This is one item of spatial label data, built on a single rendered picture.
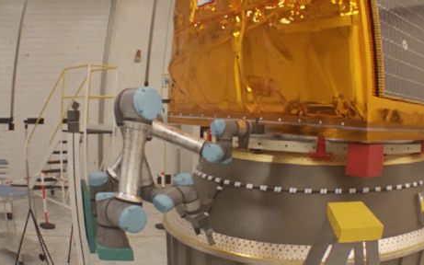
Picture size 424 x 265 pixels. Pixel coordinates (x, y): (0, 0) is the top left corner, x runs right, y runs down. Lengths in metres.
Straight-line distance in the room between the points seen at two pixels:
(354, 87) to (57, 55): 8.34
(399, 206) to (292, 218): 0.64
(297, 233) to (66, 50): 8.18
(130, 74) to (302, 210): 8.33
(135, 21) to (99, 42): 1.11
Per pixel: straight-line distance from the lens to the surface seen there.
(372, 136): 1.70
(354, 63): 1.68
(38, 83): 9.35
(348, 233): 1.17
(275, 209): 2.02
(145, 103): 1.49
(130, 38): 10.07
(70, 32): 9.61
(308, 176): 2.04
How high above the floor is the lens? 1.83
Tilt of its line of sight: 2 degrees down
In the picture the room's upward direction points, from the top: 2 degrees clockwise
